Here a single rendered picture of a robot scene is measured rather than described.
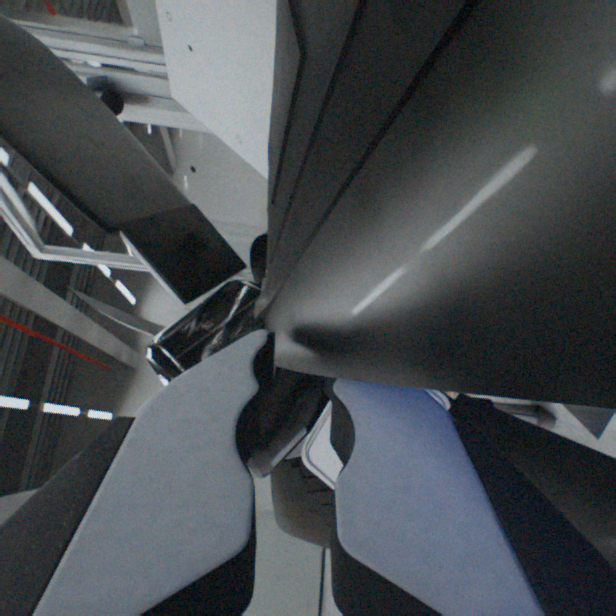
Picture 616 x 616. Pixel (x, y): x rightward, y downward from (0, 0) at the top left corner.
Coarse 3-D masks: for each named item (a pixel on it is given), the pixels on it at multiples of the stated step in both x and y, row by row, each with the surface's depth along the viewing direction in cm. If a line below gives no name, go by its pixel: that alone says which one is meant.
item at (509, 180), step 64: (320, 0) 8; (384, 0) 6; (448, 0) 5; (512, 0) 4; (576, 0) 4; (320, 64) 8; (384, 64) 6; (448, 64) 5; (512, 64) 4; (576, 64) 4; (320, 128) 9; (384, 128) 6; (448, 128) 5; (512, 128) 4; (576, 128) 4; (320, 192) 9; (384, 192) 7; (448, 192) 5; (512, 192) 4; (576, 192) 4; (320, 256) 10; (384, 256) 7; (448, 256) 6; (512, 256) 5; (576, 256) 4; (320, 320) 10; (384, 320) 7; (448, 320) 6; (512, 320) 5; (576, 320) 4; (448, 384) 6; (512, 384) 5; (576, 384) 4
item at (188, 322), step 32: (256, 256) 35; (224, 288) 31; (256, 288) 30; (192, 320) 29; (224, 320) 28; (256, 320) 28; (160, 352) 28; (192, 352) 27; (288, 384) 27; (288, 416) 28; (256, 448) 27
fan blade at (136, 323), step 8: (72, 288) 56; (80, 296) 53; (88, 296) 56; (88, 304) 50; (96, 304) 52; (104, 304) 56; (104, 312) 48; (112, 312) 50; (120, 312) 54; (120, 320) 46; (128, 320) 47; (136, 320) 50; (144, 320) 55; (136, 328) 44; (144, 328) 44; (152, 328) 45; (160, 328) 47
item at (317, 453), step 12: (444, 396) 26; (324, 420) 29; (312, 432) 30; (324, 432) 29; (312, 444) 30; (324, 444) 29; (312, 456) 30; (324, 456) 29; (336, 456) 29; (312, 468) 29; (324, 468) 29; (336, 468) 29; (324, 480) 29
